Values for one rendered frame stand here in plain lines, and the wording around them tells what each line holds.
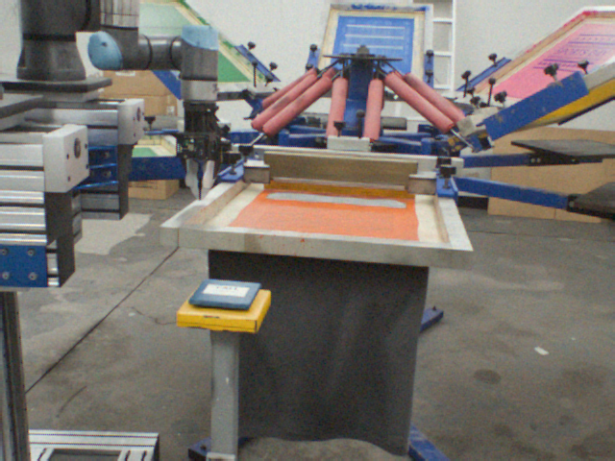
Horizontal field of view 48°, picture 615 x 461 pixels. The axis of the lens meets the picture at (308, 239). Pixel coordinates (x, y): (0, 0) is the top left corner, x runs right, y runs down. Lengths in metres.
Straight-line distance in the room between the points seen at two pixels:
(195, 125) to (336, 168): 0.51
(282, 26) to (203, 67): 4.58
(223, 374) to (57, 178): 0.42
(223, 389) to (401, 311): 0.42
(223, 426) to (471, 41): 5.03
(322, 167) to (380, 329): 0.57
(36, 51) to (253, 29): 4.49
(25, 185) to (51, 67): 0.53
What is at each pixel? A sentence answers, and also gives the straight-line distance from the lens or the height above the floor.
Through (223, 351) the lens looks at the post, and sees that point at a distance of 1.19.
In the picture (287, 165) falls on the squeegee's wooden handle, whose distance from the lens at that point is 1.87.
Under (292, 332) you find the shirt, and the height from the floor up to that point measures 0.79.
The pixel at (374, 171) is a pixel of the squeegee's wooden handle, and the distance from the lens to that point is 1.85.
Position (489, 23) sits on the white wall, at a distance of 6.00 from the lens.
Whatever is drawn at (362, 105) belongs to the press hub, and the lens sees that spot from 2.64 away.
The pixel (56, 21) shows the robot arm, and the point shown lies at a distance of 1.69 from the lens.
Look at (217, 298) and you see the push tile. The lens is 1.13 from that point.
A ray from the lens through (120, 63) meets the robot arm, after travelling 1.48.
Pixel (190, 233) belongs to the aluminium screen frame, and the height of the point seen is 1.01.
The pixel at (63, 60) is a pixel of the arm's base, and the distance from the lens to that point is 1.69.
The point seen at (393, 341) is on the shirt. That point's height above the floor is 0.79.
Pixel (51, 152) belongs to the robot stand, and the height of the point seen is 1.19.
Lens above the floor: 1.38
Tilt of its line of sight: 16 degrees down
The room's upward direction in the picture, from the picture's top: 3 degrees clockwise
